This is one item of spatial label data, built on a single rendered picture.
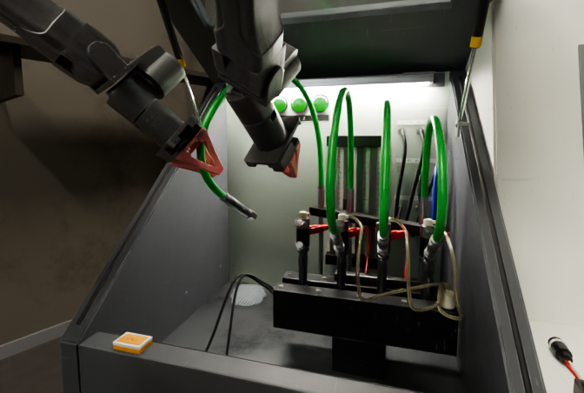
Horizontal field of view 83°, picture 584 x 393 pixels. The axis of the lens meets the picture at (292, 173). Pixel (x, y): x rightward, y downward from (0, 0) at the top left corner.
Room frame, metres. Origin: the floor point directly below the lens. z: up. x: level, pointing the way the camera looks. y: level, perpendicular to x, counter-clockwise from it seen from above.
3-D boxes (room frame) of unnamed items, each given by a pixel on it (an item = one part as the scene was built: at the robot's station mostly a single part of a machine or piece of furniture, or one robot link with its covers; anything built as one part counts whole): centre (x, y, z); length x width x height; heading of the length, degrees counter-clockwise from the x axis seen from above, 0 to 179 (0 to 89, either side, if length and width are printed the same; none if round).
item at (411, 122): (0.86, -0.33, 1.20); 0.13 x 0.03 x 0.31; 74
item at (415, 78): (0.92, -0.09, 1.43); 0.54 x 0.03 x 0.02; 74
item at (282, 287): (0.64, -0.14, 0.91); 0.34 x 0.10 x 0.15; 74
